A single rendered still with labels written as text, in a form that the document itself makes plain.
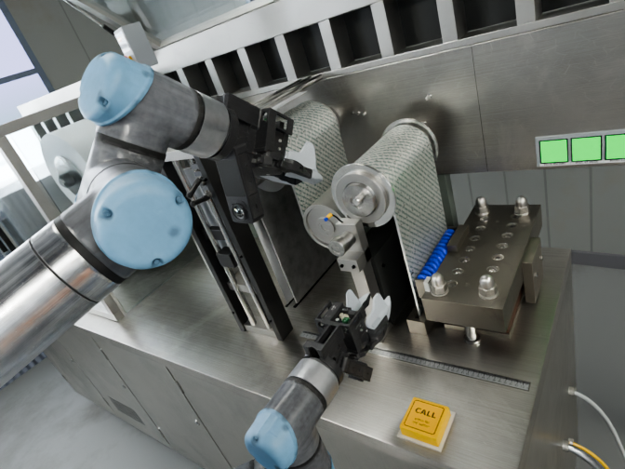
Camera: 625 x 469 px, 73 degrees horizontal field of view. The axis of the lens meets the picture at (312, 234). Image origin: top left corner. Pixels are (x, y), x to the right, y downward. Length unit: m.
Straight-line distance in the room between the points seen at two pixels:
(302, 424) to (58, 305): 0.38
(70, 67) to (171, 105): 3.43
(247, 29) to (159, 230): 1.04
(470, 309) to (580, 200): 1.71
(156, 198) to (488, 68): 0.84
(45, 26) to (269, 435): 3.61
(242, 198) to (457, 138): 0.67
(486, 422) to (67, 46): 3.70
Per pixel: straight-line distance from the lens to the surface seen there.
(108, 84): 0.47
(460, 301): 0.90
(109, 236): 0.35
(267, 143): 0.59
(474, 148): 1.12
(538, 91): 1.05
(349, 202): 0.88
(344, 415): 0.93
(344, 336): 0.72
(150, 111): 0.49
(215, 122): 0.53
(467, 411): 0.89
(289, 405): 0.64
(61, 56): 3.92
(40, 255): 0.38
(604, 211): 2.56
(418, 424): 0.85
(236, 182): 0.59
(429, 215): 1.03
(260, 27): 1.31
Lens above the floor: 1.60
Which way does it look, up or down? 26 degrees down
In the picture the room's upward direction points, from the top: 20 degrees counter-clockwise
